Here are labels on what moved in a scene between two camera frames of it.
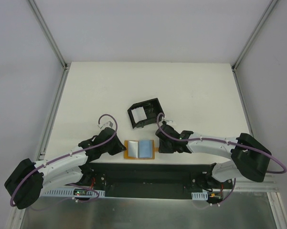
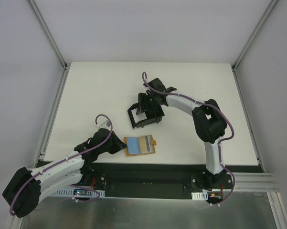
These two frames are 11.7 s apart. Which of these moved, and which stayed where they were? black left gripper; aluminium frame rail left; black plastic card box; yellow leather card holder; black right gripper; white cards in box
Moved: yellow leather card holder; black right gripper
Stayed: black plastic card box; white cards in box; aluminium frame rail left; black left gripper
